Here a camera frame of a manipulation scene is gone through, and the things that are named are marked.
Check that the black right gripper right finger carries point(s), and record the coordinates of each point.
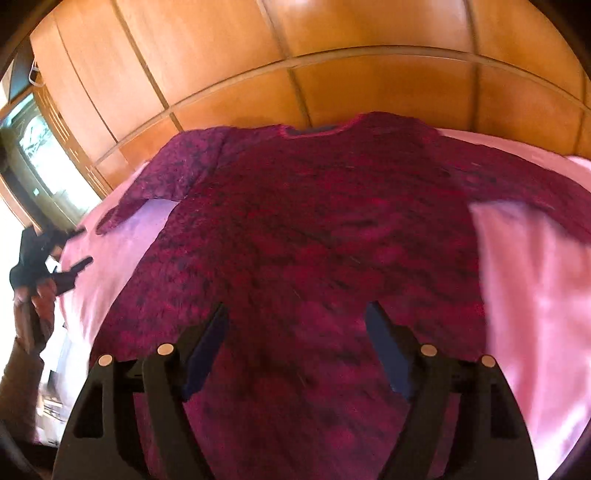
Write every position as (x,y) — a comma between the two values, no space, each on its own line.
(471,398)

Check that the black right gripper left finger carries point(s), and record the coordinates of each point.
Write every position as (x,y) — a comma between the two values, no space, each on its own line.
(101,439)

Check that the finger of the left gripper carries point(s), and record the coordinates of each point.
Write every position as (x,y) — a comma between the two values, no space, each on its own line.
(76,269)
(70,234)

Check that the red black floral sweater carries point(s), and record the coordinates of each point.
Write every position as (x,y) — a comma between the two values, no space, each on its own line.
(296,233)

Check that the person's left forearm brown sleeve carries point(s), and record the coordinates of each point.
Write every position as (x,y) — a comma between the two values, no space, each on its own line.
(19,393)

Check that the person's left hand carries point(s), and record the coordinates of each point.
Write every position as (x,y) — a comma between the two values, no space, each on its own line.
(43,302)

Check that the wooden framed mirror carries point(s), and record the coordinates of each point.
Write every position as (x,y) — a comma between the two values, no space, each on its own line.
(38,171)

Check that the wooden panelled headboard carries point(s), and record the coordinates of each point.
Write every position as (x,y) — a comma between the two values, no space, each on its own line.
(118,79)

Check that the pink satin bedspread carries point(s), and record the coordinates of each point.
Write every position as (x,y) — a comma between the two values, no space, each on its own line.
(536,286)

